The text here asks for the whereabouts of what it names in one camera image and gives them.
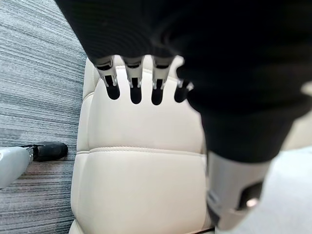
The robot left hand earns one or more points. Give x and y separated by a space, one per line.
195 48

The cream leather sofa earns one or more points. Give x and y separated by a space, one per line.
141 158

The dark robot foot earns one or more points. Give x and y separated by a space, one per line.
50 151

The silver robot leg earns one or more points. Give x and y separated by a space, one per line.
13 165

